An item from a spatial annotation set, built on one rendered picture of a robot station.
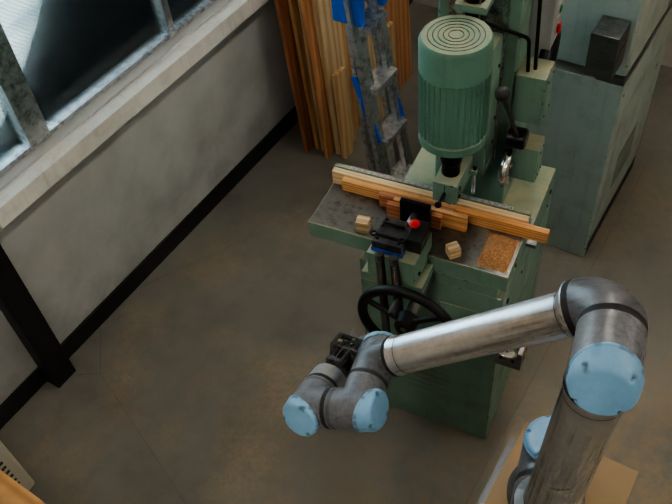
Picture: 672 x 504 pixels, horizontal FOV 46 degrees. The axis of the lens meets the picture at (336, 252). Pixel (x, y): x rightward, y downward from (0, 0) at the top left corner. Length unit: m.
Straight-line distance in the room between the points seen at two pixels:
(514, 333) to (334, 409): 0.42
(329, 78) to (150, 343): 1.40
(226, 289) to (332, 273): 0.45
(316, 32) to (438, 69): 1.67
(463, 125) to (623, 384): 0.87
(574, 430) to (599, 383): 0.16
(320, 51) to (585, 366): 2.45
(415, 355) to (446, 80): 0.64
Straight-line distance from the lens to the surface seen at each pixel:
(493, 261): 2.16
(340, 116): 3.67
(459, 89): 1.89
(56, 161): 2.83
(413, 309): 2.16
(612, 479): 2.20
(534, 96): 2.16
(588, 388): 1.34
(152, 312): 3.37
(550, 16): 2.14
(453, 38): 1.89
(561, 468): 1.58
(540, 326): 1.50
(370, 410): 1.65
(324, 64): 3.55
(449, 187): 2.14
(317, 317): 3.20
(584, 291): 1.44
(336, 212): 2.31
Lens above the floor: 2.55
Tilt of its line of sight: 48 degrees down
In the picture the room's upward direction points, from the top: 7 degrees counter-clockwise
